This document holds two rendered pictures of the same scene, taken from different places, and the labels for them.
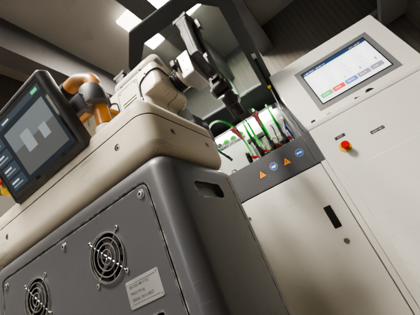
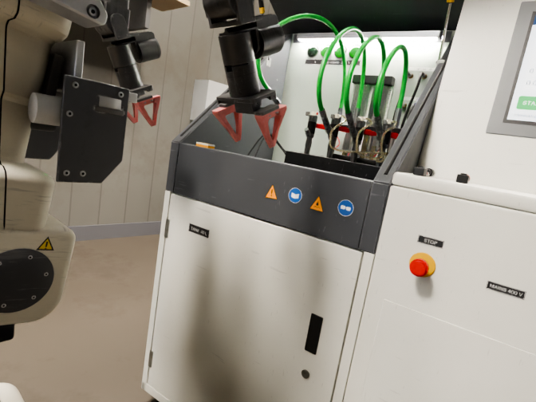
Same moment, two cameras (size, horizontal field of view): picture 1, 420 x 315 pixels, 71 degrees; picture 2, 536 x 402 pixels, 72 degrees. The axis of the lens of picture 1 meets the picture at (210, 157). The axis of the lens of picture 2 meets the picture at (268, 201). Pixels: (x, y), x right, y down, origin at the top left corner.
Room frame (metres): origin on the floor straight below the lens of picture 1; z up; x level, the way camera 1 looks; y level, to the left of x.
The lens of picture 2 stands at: (0.49, -0.47, 1.00)
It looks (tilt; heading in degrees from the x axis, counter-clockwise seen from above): 9 degrees down; 17
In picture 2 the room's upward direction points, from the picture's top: 10 degrees clockwise
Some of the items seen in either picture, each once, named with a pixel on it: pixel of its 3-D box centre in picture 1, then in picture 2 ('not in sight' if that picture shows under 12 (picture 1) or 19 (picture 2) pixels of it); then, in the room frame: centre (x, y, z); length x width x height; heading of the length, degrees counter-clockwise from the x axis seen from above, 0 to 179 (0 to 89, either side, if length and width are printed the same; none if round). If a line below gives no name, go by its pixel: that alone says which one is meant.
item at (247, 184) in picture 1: (253, 180); (259, 187); (1.44, -0.15, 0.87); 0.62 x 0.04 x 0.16; 75
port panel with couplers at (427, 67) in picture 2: (282, 134); (415, 104); (1.86, -0.52, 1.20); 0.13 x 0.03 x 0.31; 75
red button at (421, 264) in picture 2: (345, 145); (419, 266); (1.28, -0.58, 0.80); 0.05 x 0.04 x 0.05; 75
